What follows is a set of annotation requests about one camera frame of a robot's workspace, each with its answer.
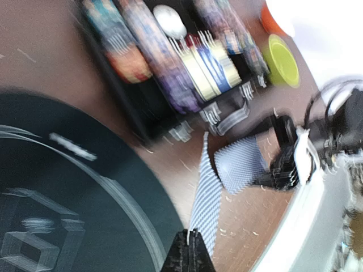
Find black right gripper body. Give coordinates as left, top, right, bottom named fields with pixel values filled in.
left=255, top=88, right=362, bottom=191

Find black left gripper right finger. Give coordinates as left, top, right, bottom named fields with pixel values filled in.
left=188, top=229, right=216, bottom=272

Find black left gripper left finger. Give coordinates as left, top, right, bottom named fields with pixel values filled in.
left=161, top=231, right=189, bottom=272

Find face-up ace playing card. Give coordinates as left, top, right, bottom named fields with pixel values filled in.
left=189, top=132, right=222, bottom=256

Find grey card deck box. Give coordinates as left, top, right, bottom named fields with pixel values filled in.
left=214, top=137, right=267, bottom=194

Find black poker chip case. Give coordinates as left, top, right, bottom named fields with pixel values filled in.
left=74, top=1, right=269, bottom=143

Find blue texas holdem card deck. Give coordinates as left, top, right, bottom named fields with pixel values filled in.
left=197, top=45, right=242, bottom=92

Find yellow-green bowl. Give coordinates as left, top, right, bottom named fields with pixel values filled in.
left=262, top=34, right=299, bottom=88

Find round black poker mat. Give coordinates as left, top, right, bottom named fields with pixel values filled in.
left=1, top=88, right=183, bottom=271

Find white and orange bowl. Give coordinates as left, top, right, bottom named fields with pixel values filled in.
left=260, top=2, right=287, bottom=36

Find right outer poker chip row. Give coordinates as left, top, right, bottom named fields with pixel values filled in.
left=219, top=1, right=269, bottom=75

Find poker chip row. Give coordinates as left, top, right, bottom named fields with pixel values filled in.
left=193, top=1, right=243, bottom=54
left=219, top=1, right=269, bottom=75
left=119, top=1, right=202, bottom=114
left=82, top=1, right=153, bottom=83

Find left inner poker chip row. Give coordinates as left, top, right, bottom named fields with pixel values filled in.
left=119, top=1, right=202, bottom=114

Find cream card deck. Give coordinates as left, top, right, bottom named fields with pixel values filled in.
left=181, top=52, right=217, bottom=101

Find right inner poker chip row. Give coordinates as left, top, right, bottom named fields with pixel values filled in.
left=193, top=1, right=243, bottom=54

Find white dealer button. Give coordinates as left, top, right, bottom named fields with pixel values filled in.
left=153, top=5, right=187, bottom=40

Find left outer poker chip row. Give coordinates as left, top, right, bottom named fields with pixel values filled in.
left=82, top=1, right=153, bottom=83

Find aluminium front rail base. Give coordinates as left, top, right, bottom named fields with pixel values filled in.
left=251, top=156, right=362, bottom=271

